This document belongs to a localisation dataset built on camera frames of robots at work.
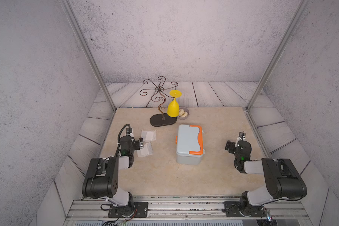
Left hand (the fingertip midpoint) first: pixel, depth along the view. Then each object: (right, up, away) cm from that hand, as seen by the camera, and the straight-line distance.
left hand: (135, 137), depth 95 cm
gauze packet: (+7, 0, +9) cm, 12 cm away
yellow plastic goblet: (+25, +19, -5) cm, 32 cm away
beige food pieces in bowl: (+32, +17, +16) cm, 40 cm away
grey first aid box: (+34, -12, -10) cm, 37 cm away
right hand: (+67, -2, -2) cm, 67 cm away
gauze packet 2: (+8, -9, +1) cm, 12 cm away
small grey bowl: (+35, +20, +19) cm, 45 cm away
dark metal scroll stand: (+17, +12, +16) cm, 26 cm away
